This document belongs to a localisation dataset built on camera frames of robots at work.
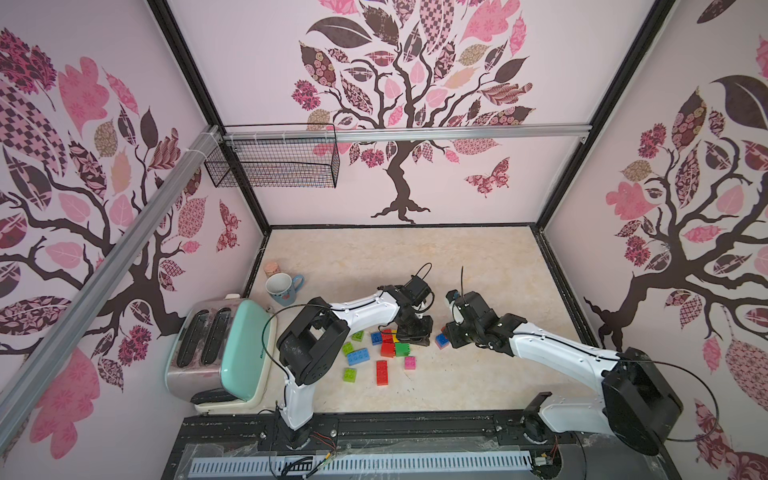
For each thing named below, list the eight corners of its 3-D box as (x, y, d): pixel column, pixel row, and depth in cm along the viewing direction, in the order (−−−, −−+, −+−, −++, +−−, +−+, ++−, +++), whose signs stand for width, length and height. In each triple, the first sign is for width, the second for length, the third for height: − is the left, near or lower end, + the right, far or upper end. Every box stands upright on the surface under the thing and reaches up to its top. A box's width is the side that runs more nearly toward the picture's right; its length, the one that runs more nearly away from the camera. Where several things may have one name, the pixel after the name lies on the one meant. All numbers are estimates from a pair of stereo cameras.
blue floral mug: (273, 311, 98) (262, 294, 90) (279, 289, 104) (270, 271, 96) (300, 311, 98) (292, 294, 90) (305, 289, 104) (298, 271, 96)
